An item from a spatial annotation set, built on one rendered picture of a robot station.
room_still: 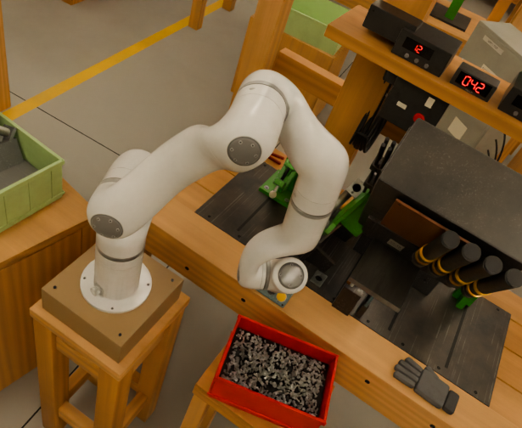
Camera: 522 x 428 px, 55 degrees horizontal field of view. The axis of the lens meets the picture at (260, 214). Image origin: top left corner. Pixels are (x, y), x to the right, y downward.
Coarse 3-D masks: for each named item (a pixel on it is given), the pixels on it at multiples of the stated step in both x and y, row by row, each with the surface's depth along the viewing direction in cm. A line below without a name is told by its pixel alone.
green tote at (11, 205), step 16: (0, 112) 171; (32, 144) 168; (32, 160) 174; (48, 160) 168; (64, 160) 164; (32, 176) 156; (48, 176) 163; (0, 192) 149; (16, 192) 154; (32, 192) 161; (48, 192) 168; (64, 192) 174; (0, 208) 153; (16, 208) 159; (32, 208) 166; (0, 224) 157
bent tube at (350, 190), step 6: (360, 180) 155; (354, 186) 164; (360, 186) 157; (348, 192) 156; (354, 192) 156; (360, 192) 155; (342, 198) 167; (348, 198) 167; (354, 198) 156; (336, 204) 169; (342, 204) 169; (336, 210) 169; (330, 216) 169
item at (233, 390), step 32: (224, 352) 137; (256, 352) 144; (288, 352) 147; (320, 352) 147; (224, 384) 132; (256, 384) 139; (288, 384) 141; (320, 384) 143; (288, 416) 135; (320, 416) 136
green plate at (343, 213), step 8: (352, 200) 159; (360, 200) 146; (344, 208) 162; (352, 208) 149; (360, 208) 149; (336, 216) 163; (344, 216) 152; (352, 216) 152; (360, 216) 151; (336, 224) 155; (344, 224) 156; (352, 224) 154; (360, 224) 152; (352, 232) 155; (360, 232) 154
